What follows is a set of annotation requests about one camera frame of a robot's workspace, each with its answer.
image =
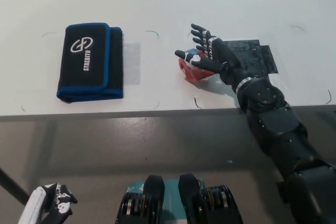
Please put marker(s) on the black ribbed robot body block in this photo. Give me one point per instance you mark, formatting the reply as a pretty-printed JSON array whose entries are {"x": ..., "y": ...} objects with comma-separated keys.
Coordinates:
[
  {"x": 141, "y": 208},
  {"x": 210, "y": 205}
]

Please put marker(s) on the black blue zip notebook case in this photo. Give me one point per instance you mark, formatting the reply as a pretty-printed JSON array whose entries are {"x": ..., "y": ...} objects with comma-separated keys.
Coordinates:
[{"x": 88, "y": 75}]

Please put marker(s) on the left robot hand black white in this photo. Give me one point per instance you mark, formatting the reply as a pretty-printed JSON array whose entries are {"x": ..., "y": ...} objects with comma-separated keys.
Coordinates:
[{"x": 60, "y": 203}]

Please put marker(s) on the black tape patch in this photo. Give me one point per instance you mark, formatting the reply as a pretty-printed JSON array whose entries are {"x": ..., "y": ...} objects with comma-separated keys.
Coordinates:
[{"x": 252, "y": 53}]

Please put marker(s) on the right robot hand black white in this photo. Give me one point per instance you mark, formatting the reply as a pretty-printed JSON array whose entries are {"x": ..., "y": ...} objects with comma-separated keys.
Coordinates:
[{"x": 223, "y": 58}]

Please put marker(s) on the teal robot body cover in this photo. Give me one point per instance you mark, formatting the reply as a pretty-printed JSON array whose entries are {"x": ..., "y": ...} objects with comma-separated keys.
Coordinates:
[{"x": 172, "y": 203}]

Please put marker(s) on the clear tape patch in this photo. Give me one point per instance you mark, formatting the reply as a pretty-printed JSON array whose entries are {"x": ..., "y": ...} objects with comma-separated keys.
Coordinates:
[{"x": 132, "y": 64}]

